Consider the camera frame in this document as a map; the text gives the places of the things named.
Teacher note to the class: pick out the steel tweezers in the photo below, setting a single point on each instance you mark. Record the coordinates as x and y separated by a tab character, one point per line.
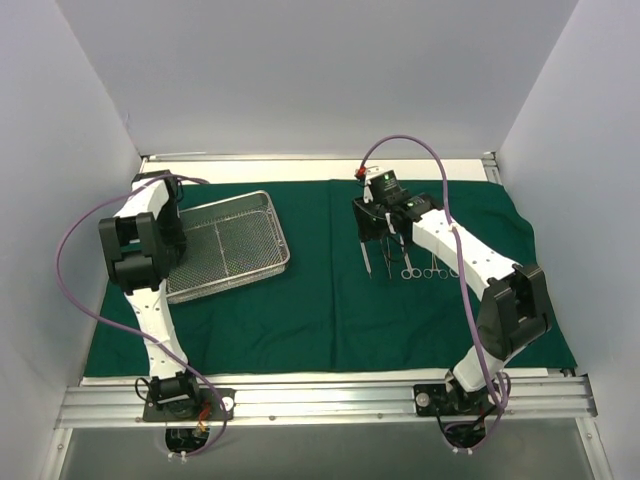
386	251

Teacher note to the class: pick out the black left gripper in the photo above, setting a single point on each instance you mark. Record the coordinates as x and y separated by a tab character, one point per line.
175	238

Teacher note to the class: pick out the front aluminium frame rail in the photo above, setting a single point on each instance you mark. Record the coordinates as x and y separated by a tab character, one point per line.
284	401

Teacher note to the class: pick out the steel forceps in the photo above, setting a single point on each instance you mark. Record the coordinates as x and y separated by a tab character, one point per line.
434	270

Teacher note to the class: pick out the steel scalpel handle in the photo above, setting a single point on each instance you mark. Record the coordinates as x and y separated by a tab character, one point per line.
366	259

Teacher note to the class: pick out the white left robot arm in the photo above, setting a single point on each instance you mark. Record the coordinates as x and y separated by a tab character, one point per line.
141	244

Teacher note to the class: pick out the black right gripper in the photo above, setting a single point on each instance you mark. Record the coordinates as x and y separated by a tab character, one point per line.
370	220

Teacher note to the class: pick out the back aluminium frame rail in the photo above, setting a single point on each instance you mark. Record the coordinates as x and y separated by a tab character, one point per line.
210	157

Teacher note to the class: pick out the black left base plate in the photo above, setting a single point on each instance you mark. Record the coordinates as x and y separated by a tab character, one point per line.
205	408

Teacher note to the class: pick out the steel surgical scissors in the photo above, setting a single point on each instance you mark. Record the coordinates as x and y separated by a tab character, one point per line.
409	272

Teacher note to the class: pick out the silver wire mesh tray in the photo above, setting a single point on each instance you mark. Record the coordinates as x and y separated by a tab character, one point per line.
230	243

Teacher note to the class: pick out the green surgical cloth kit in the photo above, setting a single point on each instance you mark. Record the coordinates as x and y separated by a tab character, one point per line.
324	313

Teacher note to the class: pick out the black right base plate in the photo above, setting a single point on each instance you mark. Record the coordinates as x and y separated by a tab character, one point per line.
442	399

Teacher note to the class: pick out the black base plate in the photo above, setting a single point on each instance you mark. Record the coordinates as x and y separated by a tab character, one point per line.
442	399
205	408

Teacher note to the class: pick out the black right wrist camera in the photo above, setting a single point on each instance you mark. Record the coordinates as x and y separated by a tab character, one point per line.
384	187

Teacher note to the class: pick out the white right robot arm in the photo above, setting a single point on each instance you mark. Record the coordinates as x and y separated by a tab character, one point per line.
506	303

